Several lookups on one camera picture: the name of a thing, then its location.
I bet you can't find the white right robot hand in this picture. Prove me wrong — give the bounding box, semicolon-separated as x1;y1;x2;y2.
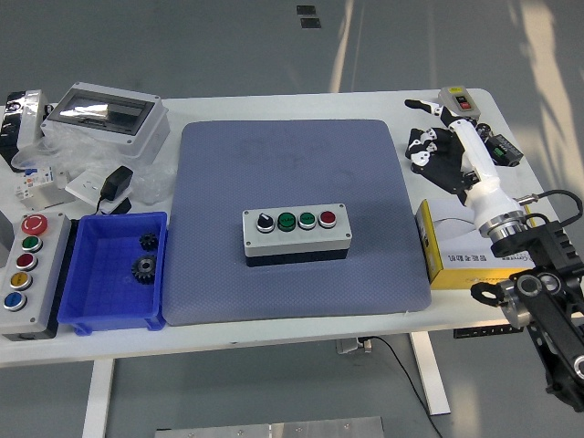
403;98;527;238

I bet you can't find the grey four-button control box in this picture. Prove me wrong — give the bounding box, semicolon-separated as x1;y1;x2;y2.
241;203;352;269

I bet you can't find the grey five-button control box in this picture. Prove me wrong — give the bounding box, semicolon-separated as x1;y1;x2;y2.
0;212;73;342

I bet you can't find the black module with green terminal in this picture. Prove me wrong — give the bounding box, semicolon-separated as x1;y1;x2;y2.
485;133;525;168

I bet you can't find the yellow and white cardboard box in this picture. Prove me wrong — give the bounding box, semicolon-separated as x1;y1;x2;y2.
416;198;537;292

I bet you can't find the black table control panel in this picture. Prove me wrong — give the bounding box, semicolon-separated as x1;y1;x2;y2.
453;324;524;339

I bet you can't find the white table leg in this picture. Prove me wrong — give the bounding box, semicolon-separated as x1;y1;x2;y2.
409;330;452;416
81;358;115;438

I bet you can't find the grey-blue table mat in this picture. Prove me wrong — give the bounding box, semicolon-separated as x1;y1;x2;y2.
162;119;433;328

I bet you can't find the large black gear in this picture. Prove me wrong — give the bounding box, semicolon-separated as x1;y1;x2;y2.
130;254;159;287

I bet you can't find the black power adapter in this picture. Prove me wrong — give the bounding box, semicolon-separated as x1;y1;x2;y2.
94;164;135;215

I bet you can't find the blue plastic bin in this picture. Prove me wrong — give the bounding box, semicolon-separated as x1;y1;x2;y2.
57;210;169;338

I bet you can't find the clear plastic bag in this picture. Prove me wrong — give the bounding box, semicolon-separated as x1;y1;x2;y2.
11;122;177;206

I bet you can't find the flat metal plate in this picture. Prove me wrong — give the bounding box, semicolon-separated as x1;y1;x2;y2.
34;184;78;212

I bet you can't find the white circuit breaker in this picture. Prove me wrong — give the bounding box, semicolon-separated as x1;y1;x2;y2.
13;164;69;202

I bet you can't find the silver and black device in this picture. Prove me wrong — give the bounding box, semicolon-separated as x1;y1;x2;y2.
0;89;55;172

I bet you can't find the grey block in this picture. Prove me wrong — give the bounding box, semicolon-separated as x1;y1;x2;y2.
0;212;14;268

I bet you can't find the grey two-button switch box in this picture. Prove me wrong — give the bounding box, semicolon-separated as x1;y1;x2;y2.
437;86;484;124

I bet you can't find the black cable under table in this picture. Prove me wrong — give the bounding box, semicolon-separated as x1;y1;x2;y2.
362;336;443;438

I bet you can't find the grey bracket under table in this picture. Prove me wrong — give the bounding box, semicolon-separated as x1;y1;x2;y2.
336;336;373;355

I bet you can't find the grey enclosure with clear lid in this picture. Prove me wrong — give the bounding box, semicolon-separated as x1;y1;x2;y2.
40;81;172;160

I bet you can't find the grey metal base plate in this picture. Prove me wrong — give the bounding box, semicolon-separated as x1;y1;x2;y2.
153;415;385;438

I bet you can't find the white wall socket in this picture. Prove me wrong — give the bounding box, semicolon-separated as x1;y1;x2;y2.
65;167;133;215

